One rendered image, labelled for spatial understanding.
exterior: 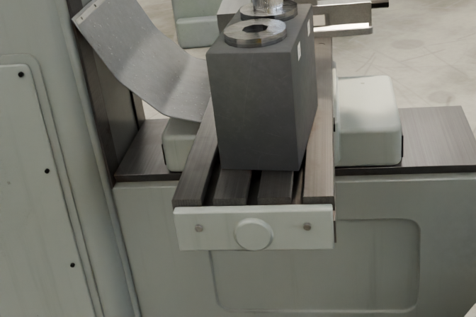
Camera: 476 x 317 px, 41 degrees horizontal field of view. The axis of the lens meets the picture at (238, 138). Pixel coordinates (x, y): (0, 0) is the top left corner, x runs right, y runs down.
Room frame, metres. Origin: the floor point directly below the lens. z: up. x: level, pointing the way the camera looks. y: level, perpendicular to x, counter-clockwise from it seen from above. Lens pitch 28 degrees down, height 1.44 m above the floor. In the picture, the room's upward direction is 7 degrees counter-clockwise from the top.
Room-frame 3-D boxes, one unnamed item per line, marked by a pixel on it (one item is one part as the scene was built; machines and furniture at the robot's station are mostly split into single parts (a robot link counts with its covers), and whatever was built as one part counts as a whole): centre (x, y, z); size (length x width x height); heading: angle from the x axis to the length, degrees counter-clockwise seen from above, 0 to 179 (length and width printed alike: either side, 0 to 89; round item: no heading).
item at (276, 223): (1.33, -0.12, 0.92); 1.24 x 0.23 x 0.08; 170
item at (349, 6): (1.44, -0.17, 1.01); 0.35 x 0.15 x 0.11; 81
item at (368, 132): (1.28, -0.10, 0.82); 0.50 x 0.35 x 0.12; 80
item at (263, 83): (0.92, -0.06, 1.06); 0.22 x 0.12 x 0.20; 163
